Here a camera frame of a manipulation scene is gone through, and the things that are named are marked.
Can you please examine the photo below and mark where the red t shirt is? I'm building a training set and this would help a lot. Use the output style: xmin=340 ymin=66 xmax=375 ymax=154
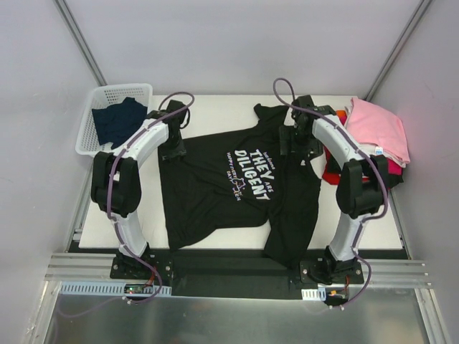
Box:
xmin=322 ymin=149 xmax=341 ymax=186

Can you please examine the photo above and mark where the pink t shirt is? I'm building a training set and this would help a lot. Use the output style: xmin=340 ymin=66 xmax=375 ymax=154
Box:
xmin=344 ymin=97 xmax=411 ymax=166

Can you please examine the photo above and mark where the white plastic laundry basket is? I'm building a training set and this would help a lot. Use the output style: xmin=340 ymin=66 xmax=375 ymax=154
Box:
xmin=75 ymin=83 xmax=153 ymax=157

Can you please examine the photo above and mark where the magenta t shirt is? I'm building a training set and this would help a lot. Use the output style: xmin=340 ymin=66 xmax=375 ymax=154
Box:
xmin=387 ymin=159 xmax=404 ymax=176

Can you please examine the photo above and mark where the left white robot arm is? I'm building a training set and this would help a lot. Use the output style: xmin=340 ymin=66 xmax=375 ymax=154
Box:
xmin=90 ymin=96 xmax=189 ymax=279

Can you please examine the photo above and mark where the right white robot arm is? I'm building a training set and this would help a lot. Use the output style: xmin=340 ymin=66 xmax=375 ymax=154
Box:
xmin=280 ymin=95 xmax=389 ymax=285

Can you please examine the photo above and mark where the navy blue t shirt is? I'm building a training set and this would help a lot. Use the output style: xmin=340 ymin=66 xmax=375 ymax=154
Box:
xmin=92 ymin=97 xmax=148 ymax=149

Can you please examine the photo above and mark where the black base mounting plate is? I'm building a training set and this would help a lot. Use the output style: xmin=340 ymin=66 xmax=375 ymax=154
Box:
xmin=109 ymin=248 xmax=365 ymax=298

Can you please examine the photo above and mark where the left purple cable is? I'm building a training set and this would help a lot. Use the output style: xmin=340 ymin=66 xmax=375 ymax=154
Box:
xmin=57 ymin=91 xmax=195 ymax=317

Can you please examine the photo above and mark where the purple cable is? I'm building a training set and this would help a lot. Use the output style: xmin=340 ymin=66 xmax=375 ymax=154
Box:
xmin=273 ymin=77 xmax=391 ymax=312
xmin=57 ymin=91 xmax=195 ymax=317

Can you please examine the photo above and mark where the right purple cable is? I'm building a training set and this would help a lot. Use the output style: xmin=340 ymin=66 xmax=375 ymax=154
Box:
xmin=273 ymin=77 xmax=391 ymax=312

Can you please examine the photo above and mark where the right white cable duct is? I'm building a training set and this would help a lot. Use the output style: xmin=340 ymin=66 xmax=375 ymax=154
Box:
xmin=301 ymin=287 xmax=326 ymax=302

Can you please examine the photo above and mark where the white cable duct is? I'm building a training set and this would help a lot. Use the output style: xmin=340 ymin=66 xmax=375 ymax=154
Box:
xmin=301 ymin=287 xmax=326 ymax=302
xmin=60 ymin=282 xmax=172 ymax=297

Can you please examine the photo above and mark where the aluminium frame rail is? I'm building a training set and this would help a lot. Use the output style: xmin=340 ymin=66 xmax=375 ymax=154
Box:
xmin=45 ymin=253 xmax=434 ymax=289

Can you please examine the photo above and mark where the left white cable duct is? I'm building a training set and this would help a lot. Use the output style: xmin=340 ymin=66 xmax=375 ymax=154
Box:
xmin=60 ymin=282 xmax=172 ymax=297

